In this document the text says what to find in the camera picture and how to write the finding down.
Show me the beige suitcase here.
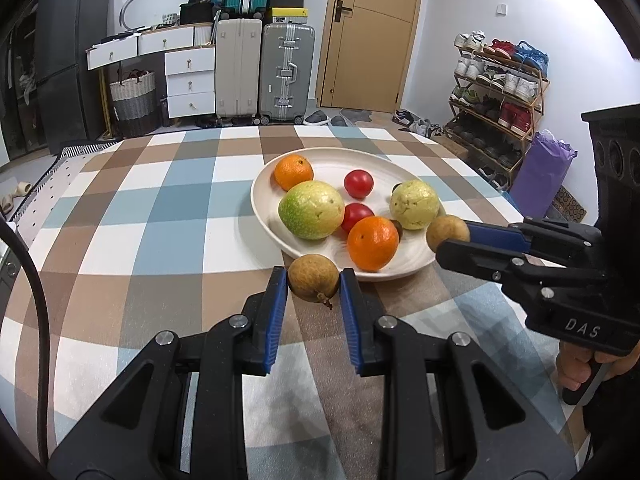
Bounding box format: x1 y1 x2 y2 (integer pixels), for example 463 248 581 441
215 17 263 120

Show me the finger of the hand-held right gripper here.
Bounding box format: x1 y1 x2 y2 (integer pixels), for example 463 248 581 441
435 239 606 311
467 217 603 271

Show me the white oval plate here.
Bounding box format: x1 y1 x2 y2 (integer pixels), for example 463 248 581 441
250 147 453 282

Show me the red tomato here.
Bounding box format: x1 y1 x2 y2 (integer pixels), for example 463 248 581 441
343 170 375 199
341 203 376 235

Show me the small yellow green guava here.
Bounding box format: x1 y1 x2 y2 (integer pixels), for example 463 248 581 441
389 180 441 231

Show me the wooden door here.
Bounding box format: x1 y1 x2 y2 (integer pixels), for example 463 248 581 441
315 0 426 115

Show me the large yellow green guava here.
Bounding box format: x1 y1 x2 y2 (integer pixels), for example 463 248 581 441
278 181 346 240

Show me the silver suitcase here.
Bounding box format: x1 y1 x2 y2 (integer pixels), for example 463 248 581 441
257 22 317 123

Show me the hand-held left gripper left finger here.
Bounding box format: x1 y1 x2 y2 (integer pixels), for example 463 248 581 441
47 266 290 480

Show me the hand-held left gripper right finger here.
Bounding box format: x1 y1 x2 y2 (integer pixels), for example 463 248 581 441
339 267 581 480

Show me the black refrigerator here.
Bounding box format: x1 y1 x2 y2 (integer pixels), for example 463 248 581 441
34 0 113 153

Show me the orange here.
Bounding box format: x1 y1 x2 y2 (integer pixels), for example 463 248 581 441
274 155 315 192
347 215 400 272

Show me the person's right forearm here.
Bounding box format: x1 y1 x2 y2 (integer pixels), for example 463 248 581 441
582 360 640 466

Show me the brown longan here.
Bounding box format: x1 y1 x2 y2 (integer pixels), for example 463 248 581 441
426 214 471 253
287 254 342 306

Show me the yellow black shoe box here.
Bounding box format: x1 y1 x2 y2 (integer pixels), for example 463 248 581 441
265 7 308 25

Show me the person's right hand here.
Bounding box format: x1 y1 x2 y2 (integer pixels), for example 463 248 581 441
555 338 640 392

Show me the purple bag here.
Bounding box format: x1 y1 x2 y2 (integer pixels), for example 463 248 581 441
509 130 578 221

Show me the grey sneaker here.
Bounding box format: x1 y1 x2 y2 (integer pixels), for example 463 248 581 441
412 119 446 140

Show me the black cable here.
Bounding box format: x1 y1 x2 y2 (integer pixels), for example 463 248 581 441
0 220 51 461

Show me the checked tablecloth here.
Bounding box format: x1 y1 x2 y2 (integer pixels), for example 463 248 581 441
0 125 596 480

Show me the dotted floor rug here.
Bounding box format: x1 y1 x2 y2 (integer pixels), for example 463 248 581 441
0 142 121 231

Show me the shoe rack with shoes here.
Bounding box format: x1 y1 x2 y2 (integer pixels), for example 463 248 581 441
442 31 551 191

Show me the white drawer cabinet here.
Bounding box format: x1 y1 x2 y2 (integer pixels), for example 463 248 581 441
86 24 217 122

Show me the black bag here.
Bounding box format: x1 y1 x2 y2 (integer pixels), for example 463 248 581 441
179 2 216 26

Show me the woven laundry basket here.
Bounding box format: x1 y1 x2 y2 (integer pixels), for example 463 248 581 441
109 70 160 137

